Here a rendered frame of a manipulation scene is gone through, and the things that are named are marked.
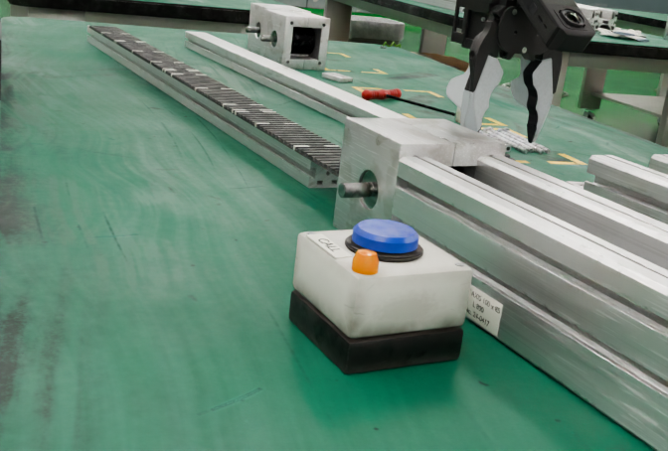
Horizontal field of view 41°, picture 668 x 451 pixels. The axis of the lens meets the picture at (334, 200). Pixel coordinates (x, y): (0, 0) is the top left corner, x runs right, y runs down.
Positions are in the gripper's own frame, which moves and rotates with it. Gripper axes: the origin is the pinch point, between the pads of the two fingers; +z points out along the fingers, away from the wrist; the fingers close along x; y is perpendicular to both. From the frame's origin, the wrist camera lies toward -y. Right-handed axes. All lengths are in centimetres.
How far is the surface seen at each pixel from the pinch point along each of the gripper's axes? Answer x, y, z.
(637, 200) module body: 4.3, -23.1, -0.1
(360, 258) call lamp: 35.9, -33.2, -1.0
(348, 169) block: 24.3, -10.5, 0.4
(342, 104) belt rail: 2.4, 31.5, 3.3
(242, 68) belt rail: 2, 68, 5
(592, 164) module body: 5.3, -18.5, -1.9
